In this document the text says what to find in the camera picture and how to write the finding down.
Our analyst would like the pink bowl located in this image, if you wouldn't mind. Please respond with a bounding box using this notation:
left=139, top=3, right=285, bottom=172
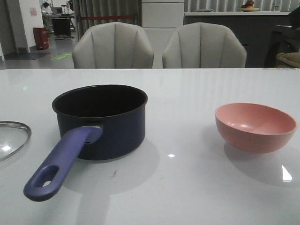
left=215, top=103, right=297, bottom=153

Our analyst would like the glass lid blue knob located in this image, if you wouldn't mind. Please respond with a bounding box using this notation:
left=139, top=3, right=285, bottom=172
left=0, top=121, right=31, bottom=162

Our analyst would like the dark blue saucepan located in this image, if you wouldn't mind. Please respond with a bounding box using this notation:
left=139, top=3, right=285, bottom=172
left=23, top=84, right=148, bottom=202

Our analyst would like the left grey chair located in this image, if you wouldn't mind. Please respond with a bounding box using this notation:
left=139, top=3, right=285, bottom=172
left=72, top=22, right=154, bottom=69

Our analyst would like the grey chair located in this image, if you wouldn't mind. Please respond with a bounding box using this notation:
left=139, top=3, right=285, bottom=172
left=162, top=22, right=247, bottom=68
left=72, top=22, right=154, bottom=69

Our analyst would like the right grey chair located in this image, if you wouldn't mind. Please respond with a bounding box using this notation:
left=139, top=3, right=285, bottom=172
left=162, top=22, right=247, bottom=68

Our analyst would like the white cabinet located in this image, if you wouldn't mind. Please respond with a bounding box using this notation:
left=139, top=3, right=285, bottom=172
left=142, top=0, right=185, bottom=68

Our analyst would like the dark sideboard counter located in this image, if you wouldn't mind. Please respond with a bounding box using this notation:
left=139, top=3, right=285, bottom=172
left=184, top=12, right=291, bottom=68

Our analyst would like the red trash bin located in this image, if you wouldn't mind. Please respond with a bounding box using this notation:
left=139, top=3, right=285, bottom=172
left=33, top=27, right=49, bottom=50

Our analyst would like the fruit plate on counter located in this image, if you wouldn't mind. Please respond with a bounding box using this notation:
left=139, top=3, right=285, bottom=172
left=240, top=0, right=260, bottom=12

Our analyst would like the dark side table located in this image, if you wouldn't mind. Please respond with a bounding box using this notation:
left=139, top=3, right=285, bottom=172
left=264, top=25, right=300, bottom=68

